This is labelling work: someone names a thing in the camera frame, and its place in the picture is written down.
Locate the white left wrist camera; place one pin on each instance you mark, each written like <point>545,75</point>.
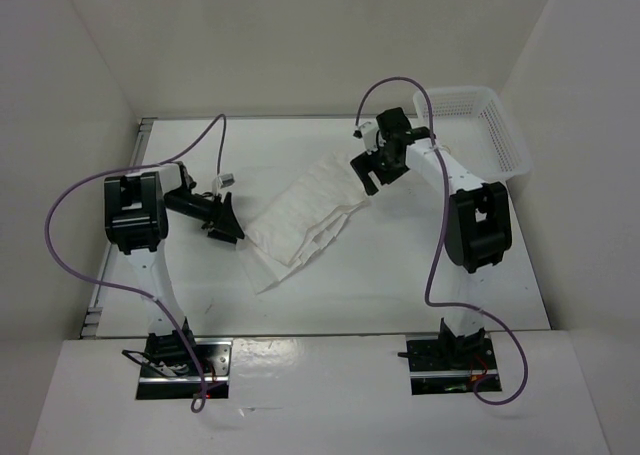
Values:
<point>223,181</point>

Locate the white pleated skirt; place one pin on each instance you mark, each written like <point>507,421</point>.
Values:
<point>301,222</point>

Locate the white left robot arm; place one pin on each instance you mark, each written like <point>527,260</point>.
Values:
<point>169,337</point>

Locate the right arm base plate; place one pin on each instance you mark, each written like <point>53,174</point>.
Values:
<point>431,373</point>

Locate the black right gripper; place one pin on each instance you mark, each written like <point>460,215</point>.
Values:
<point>365,163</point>

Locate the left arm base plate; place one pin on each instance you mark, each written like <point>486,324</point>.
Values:
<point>180,380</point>

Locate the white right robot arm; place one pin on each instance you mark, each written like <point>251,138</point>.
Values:
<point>475,229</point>

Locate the white plastic basket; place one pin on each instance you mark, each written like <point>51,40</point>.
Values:
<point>471,124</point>

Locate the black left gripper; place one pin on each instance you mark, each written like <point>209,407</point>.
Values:
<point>222,217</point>

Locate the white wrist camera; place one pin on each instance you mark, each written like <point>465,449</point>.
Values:
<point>369,133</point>
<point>223,181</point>

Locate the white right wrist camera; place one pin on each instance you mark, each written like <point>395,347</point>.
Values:
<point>369,133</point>

